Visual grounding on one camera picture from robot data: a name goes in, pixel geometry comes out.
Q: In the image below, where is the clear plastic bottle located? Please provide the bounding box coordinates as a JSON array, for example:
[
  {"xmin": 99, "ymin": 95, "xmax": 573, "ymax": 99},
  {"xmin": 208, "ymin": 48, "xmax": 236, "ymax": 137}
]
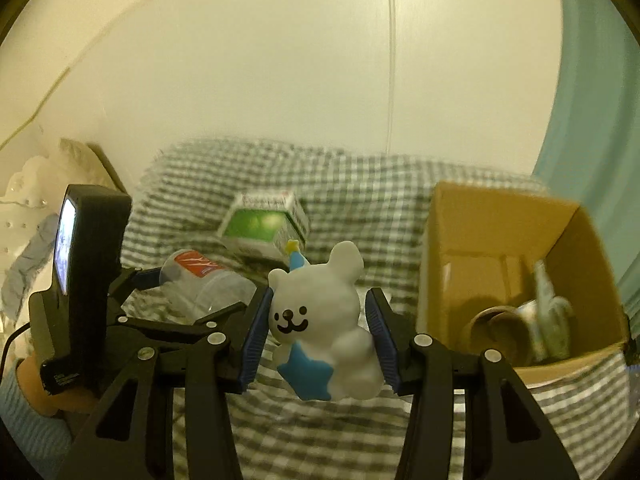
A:
[{"xmin": 160, "ymin": 249, "xmax": 259, "ymax": 322}]

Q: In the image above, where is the grey checked blanket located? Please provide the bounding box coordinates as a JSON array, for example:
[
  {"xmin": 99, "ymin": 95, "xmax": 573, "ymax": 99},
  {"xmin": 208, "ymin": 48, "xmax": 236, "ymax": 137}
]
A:
[{"xmin": 120, "ymin": 137, "xmax": 632, "ymax": 480}]

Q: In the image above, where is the person's left hand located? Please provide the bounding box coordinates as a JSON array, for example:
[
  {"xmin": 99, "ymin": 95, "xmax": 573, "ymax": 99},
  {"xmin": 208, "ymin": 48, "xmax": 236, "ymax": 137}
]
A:
[{"xmin": 16, "ymin": 355, "xmax": 101, "ymax": 418}]

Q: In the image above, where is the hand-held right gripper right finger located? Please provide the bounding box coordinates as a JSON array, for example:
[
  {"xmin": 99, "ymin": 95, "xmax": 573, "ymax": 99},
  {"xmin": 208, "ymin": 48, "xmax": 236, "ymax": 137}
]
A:
[{"xmin": 364, "ymin": 287, "xmax": 583, "ymax": 480}]

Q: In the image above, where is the blue grey cloth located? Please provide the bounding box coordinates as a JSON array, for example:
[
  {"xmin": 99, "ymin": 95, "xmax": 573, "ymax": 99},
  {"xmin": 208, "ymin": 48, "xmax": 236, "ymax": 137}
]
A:
[{"xmin": 2, "ymin": 212, "xmax": 59, "ymax": 312}]

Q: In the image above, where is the brown round cup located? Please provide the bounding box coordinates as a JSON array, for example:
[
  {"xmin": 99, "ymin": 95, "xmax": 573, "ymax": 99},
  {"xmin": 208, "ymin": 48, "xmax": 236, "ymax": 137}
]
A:
[{"xmin": 462, "ymin": 305, "xmax": 534, "ymax": 367}]

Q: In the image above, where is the beige cushion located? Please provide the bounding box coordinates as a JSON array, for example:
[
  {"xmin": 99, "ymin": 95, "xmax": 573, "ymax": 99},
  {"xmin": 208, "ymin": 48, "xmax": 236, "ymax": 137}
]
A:
[{"xmin": 59, "ymin": 137, "xmax": 117, "ymax": 192}]

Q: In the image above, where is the light blue curtain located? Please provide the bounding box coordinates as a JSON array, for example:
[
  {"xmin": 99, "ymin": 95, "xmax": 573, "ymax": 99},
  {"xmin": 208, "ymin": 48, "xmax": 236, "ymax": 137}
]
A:
[{"xmin": 530, "ymin": 0, "xmax": 640, "ymax": 313}]

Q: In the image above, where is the white bear toy blue star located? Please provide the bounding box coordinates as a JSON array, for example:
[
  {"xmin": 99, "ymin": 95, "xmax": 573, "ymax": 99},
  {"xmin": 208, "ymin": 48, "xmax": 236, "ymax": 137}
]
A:
[{"xmin": 267, "ymin": 240, "xmax": 385, "ymax": 403}]

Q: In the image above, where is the crumpled packet in box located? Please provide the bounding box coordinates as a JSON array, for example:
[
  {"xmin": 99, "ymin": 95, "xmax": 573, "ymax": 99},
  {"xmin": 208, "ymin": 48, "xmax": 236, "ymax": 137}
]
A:
[{"xmin": 515, "ymin": 259, "xmax": 577, "ymax": 364}]

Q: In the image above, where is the person's left forearm striped sleeve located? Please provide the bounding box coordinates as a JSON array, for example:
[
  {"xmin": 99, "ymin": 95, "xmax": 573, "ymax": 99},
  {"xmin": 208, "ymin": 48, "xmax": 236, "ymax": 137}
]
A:
[{"xmin": 0, "ymin": 359, "xmax": 75, "ymax": 467}]

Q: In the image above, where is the brown cardboard box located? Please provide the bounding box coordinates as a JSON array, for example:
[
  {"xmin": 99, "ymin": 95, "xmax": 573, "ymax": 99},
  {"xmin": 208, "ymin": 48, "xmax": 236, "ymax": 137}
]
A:
[{"xmin": 416, "ymin": 180, "xmax": 632, "ymax": 387}]

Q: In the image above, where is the white lace pillow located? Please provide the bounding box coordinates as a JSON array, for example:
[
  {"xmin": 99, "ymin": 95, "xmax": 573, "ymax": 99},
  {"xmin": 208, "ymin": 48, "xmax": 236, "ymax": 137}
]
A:
[{"xmin": 0, "ymin": 156, "xmax": 72, "ymax": 301}]

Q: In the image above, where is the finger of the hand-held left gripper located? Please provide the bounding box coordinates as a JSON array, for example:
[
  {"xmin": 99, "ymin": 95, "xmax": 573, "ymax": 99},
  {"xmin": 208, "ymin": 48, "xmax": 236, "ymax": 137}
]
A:
[
  {"xmin": 106, "ymin": 301, "xmax": 253, "ymax": 357},
  {"xmin": 107, "ymin": 266, "xmax": 167, "ymax": 311}
]

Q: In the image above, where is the green and white carton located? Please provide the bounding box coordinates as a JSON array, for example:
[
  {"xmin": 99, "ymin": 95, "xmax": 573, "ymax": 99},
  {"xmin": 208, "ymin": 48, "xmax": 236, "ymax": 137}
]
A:
[{"xmin": 216, "ymin": 190, "xmax": 311, "ymax": 266}]

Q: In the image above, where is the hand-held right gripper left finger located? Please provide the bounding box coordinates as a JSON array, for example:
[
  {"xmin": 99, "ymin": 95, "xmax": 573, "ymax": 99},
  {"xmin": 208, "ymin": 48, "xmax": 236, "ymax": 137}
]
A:
[{"xmin": 55, "ymin": 286, "xmax": 275, "ymax": 480}]

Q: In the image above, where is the yellow wall cable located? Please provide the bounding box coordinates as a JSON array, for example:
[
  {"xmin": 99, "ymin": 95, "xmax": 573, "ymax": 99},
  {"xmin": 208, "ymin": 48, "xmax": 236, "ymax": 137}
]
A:
[{"xmin": 0, "ymin": 66, "xmax": 72, "ymax": 153}]

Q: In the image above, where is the black cable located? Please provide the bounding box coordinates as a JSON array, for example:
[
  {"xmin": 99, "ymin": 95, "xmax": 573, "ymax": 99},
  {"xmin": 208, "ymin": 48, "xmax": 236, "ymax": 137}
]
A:
[{"xmin": 0, "ymin": 322, "xmax": 32, "ymax": 367}]

